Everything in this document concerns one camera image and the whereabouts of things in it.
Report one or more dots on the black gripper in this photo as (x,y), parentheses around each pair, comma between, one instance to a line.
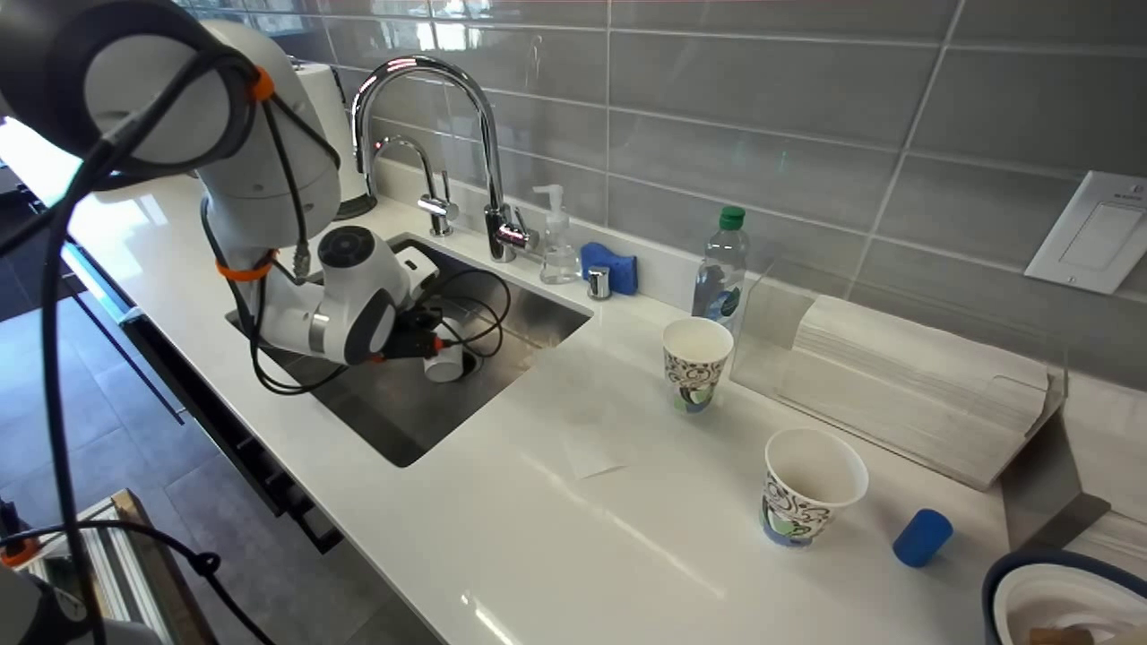
(414,335)

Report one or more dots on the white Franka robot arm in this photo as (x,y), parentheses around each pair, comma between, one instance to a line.
(273,154)

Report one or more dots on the stainless steel sink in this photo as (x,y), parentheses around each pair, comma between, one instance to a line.
(407,418)

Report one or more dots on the narrow printed paper cup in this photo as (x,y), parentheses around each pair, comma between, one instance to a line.
(698,358)

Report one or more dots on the green capped water bottle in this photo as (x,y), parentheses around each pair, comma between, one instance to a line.
(723,272)

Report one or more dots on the wide printed paper cup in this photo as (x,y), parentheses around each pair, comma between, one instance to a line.
(807,484)

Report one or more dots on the small chrome faucet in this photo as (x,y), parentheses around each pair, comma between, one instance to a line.
(435,203)

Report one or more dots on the metal paper towel holder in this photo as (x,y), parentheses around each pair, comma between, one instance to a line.
(356,204)

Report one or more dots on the clear soap pump bottle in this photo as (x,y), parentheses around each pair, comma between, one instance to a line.
(555,245)

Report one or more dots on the small chrome cylinder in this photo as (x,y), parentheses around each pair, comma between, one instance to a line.
(600,283)

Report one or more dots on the tall chrome faucet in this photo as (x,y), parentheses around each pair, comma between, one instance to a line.
(490,146)

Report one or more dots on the blue sponge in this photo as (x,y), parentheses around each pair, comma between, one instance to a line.
(617,266)

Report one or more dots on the dark cabinet front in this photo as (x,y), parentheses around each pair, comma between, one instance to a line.
(202,418)

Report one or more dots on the white paper towel roll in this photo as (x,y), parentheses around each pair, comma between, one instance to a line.
(328,119)

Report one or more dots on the grey folded drying mat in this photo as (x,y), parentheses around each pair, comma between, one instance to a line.
(909,380)

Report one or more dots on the small blue cap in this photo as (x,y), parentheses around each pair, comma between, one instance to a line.
(922,537)

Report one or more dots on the blue rimmed bowl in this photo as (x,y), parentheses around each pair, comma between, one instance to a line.
(1063,595)

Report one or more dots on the white wall outlet plate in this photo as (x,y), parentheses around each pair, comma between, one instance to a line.
(1095,235)

